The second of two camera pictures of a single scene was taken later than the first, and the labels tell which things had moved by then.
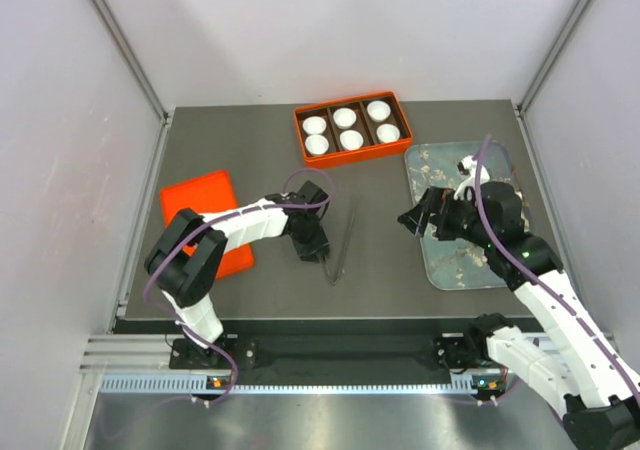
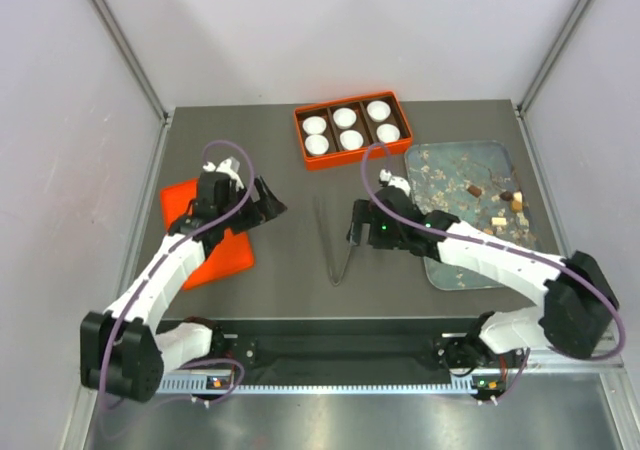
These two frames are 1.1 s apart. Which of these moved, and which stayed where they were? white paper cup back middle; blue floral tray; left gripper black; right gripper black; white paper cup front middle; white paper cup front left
Moved: left gripper black; right gripper black
Stayed: blue floral tray; white paper cup front left; white paper cup front middle; white paper cup back middle
